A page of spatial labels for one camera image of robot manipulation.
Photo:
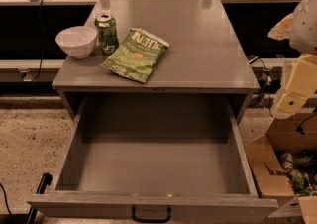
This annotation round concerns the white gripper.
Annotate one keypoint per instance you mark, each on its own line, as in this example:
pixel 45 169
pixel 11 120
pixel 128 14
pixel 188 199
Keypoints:
pixel 305 28

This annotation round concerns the green jalapeno chip bag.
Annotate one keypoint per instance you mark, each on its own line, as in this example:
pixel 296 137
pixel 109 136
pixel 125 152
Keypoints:
pixel 137 55

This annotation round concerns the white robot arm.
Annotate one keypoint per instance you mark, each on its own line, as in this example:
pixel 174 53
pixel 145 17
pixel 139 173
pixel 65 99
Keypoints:
pixel 300 27

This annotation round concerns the open grey top drawer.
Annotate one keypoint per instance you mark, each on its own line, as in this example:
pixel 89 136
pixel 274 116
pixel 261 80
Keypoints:
pixel 154 151

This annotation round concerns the cardboard box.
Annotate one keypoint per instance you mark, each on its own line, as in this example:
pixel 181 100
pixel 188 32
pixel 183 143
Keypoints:
pixel 263 157

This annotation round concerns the snack packages in box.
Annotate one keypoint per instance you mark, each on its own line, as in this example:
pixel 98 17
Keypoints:
pixel 300 171

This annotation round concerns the green soda can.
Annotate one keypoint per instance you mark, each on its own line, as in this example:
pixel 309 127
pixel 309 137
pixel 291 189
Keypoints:
pixel 105 24

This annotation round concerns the white bowl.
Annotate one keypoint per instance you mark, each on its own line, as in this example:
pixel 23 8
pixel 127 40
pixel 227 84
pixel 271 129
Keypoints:
pixel 78 41

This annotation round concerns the black drawer handle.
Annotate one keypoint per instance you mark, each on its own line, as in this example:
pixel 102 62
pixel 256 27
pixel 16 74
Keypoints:
pixel 145 216

